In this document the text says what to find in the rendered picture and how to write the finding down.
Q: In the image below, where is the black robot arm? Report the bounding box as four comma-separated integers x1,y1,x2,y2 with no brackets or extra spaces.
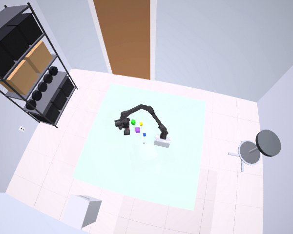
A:
114,104,169,140

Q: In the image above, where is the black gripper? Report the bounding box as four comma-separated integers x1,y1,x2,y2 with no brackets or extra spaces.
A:
123,122,130,136

